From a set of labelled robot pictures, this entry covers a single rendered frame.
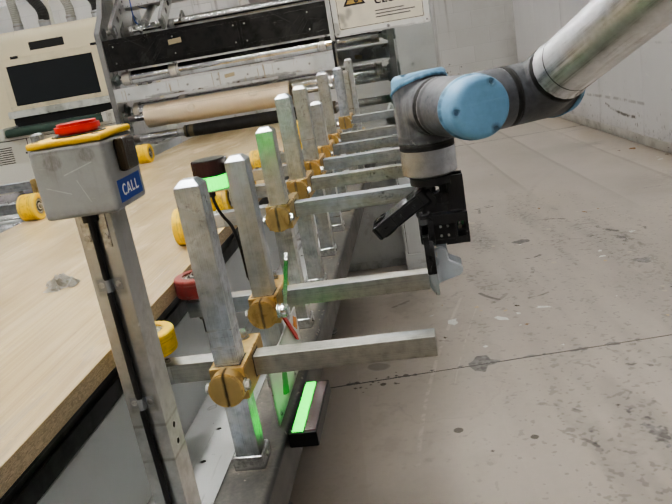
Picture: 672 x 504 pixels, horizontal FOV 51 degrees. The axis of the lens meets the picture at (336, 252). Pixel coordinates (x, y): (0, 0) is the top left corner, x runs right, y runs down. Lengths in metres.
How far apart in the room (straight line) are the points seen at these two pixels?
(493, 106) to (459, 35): 9.06
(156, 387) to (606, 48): 0.67
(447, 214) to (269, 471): 0.49
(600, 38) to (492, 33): 9.21
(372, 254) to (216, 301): 3.06
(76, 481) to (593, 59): 0.87
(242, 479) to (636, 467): 1.40
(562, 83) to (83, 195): 0.67
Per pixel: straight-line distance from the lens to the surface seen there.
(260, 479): 1.04
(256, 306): 1.19
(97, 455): 1.08
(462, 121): 1.01
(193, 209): 0.93
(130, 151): 0.67
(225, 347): 0.98
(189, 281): 1.26
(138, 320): 0.70
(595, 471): 2.20
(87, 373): 1.00
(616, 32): 0.96
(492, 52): 10.18
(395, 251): 3.98
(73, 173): 0.66
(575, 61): 1.02
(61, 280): 1.47
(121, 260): 0.68
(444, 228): 1.19
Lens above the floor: 1.26
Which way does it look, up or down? 16 degrees down
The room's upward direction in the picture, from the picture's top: 10 degrees counter-clockwise
